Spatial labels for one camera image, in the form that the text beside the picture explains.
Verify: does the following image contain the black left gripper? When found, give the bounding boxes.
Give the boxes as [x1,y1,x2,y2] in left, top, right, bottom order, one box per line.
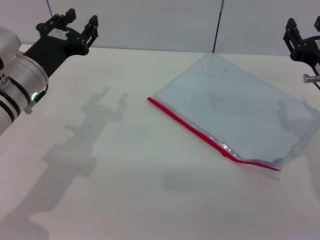
[23,8,100,79]

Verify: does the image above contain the clear document bag red zip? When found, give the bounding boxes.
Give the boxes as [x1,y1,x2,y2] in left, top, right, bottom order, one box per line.
[146,52,320,181]

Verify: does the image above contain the thin black pole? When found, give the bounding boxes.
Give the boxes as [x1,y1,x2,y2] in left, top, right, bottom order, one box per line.
[212,0,225,54]

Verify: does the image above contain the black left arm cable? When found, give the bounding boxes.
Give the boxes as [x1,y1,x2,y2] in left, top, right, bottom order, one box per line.
[24,83,50,115]

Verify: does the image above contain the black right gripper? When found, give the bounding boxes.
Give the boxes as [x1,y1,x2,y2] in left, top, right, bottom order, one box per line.
[283,17,320,75]

